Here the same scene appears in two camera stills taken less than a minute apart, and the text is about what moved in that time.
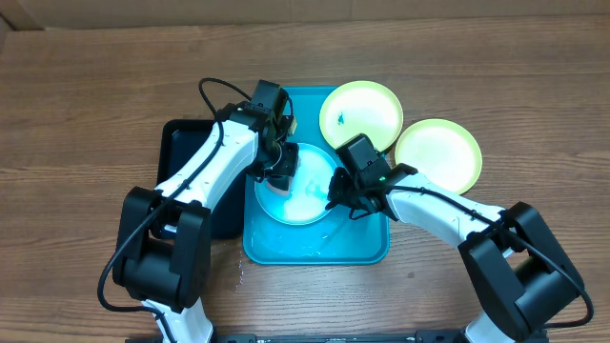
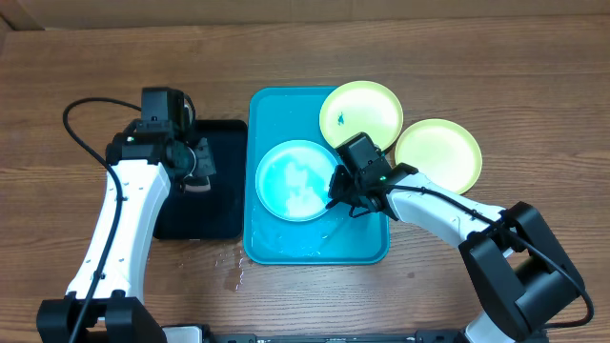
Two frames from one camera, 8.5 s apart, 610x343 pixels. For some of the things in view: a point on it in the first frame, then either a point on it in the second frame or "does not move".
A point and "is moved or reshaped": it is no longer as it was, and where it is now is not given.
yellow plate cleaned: [442, 151] does not move
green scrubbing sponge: [279, 184] is moved or reshaped
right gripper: [340, 193] does not move
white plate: [310, 190] does not move
